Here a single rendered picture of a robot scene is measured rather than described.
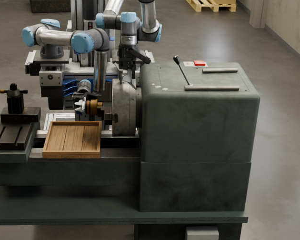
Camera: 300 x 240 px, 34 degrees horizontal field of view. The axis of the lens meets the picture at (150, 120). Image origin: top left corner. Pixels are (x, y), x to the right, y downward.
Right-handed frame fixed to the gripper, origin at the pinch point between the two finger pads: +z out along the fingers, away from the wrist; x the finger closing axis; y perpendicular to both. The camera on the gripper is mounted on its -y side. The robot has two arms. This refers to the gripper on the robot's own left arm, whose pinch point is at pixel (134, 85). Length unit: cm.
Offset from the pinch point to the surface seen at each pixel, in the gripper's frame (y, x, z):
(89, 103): 23.3, -20.6, 12.6
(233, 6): -216, -676, -32
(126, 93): 3.5, -10.3, 6.0
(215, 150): -42, -4, 36
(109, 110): 12.3, -13.3, 15.2
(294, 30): -249, -448, -1
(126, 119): 3.8, -7.0, 18.9
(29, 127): 56, -22, 26
